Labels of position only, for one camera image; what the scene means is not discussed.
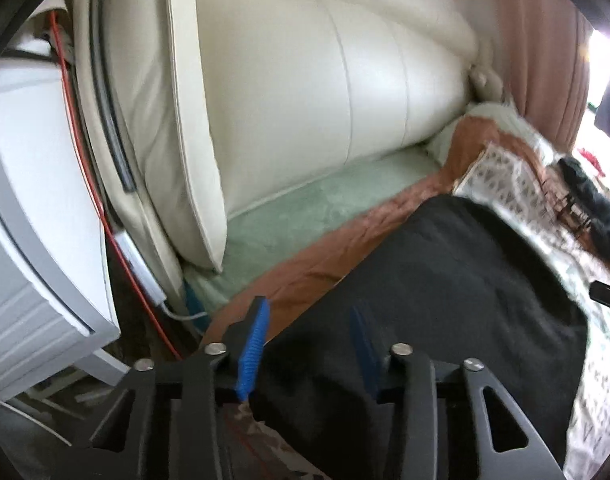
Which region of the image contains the black garment with yellow print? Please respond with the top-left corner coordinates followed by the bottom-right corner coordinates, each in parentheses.
top-left (250, 195), bottom-right (588, 479)

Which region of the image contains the orange brown blanket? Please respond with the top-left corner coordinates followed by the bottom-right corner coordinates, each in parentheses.
top-left (202, 116), bottom-right (544, 346)

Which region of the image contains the white nightstand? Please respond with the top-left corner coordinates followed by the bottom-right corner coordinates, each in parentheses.
top-left (0, 0), bottom-right (124, 413)

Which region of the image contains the green bed sheet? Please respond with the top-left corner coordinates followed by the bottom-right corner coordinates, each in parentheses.
top-left (183, 146), bottom-right (438, 314)

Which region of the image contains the black phone on bed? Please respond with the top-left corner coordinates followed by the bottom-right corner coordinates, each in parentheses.
top-left (589, 281), bottom-right (610, 308)

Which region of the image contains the patterned white bed quilt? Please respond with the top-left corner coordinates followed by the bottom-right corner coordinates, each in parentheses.
top-left (454, 143), bottom-right (610, 479)

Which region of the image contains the dark knitted garment on bed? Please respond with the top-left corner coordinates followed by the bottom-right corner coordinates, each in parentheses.
top-left (558, 156), bottom-right (610, 262)

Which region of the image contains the red cloth by window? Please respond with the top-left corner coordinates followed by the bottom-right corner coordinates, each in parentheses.
top-left (577, 148), bottom-right (605, 178)

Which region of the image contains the cream leather headboard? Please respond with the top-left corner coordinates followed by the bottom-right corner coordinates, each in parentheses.
top-left (73, 0), bottom-right (482, 304)

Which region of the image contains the white power adapter with cable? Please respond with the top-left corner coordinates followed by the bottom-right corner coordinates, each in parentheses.
top-left (113, 230), bottom-right (207, 322)

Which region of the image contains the red cable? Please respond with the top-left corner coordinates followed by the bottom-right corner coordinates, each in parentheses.
top-left (46, 8), bottom-right (184, 361)

